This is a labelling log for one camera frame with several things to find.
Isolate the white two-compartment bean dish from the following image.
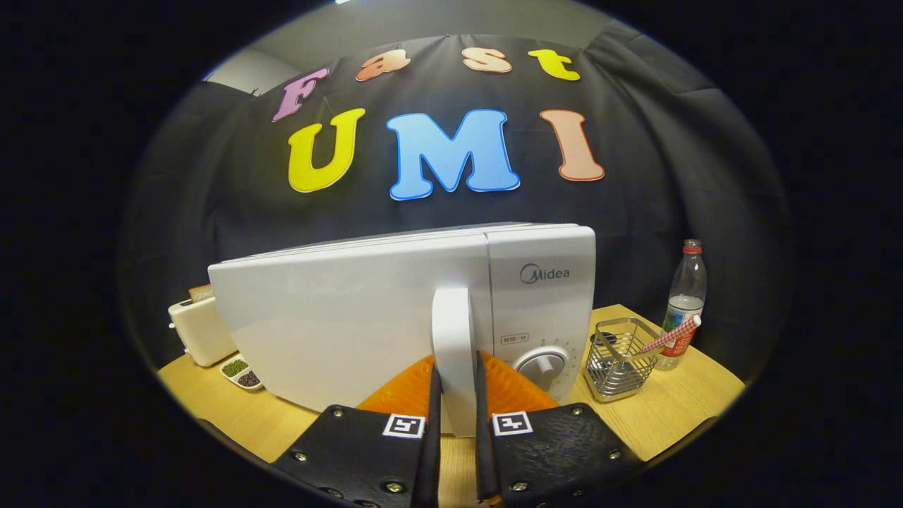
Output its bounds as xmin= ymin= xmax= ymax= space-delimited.
xmin=219 ymin=354 xmax=265 ymax=392

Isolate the white toaster oven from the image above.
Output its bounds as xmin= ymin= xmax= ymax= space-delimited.
xmin=207 ymin=222 xmax=597 ymax=438

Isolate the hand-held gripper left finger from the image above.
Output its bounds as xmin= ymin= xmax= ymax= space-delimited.
xmin=272 ymin=353 xmax=443 ymax=508

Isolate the cream bread toaster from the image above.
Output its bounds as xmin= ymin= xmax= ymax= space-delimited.
xmin=168 ymin=295 xmax=237 ymax=368

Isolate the black backdrop cloth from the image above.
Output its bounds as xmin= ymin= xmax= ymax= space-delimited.
xmin=116 ymin=21 xmax=794 ymax=382

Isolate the clear plastic water bottle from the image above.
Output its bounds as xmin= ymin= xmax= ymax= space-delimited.
xmin=656 ymin=239 xmax=708 ymax=372

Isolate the metal wire basket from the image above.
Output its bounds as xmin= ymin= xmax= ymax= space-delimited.
xmin=583 ymin=317 xmax=664 ymax=403

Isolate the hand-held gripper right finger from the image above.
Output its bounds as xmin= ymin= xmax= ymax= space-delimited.
xmin=474 ymin=351 xmax=646 ymax=505

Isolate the red checkered stick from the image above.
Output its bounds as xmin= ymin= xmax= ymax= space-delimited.
xmin=638 ymin=315 xmax=702 ymax=355

